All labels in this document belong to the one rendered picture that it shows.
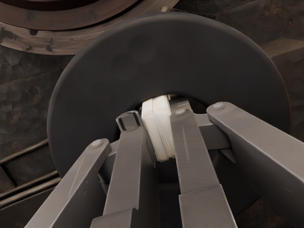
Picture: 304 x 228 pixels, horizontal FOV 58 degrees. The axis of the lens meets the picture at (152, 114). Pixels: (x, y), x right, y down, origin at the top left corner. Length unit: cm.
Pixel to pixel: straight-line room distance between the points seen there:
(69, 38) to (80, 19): 4
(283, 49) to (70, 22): 30
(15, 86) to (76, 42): 20
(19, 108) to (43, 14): 23
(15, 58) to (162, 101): 49
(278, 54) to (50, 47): 32
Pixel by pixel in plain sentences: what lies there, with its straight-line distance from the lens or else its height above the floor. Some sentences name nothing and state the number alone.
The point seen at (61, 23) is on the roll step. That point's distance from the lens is 40.
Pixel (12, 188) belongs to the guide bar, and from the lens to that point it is 63.
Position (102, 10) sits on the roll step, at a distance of 38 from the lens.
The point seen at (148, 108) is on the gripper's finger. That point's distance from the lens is 15.
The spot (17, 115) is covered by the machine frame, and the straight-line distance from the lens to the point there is 59.
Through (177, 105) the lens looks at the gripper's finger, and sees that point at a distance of 16.
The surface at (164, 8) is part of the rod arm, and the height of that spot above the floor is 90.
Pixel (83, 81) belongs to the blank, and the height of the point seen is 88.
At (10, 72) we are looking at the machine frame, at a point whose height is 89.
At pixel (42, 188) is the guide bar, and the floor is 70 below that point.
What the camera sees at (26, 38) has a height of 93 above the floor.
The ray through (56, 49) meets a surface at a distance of 42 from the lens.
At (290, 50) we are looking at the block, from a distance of 44.
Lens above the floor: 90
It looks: 19 degrees down
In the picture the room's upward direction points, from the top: 19 degrees counter-clockwise
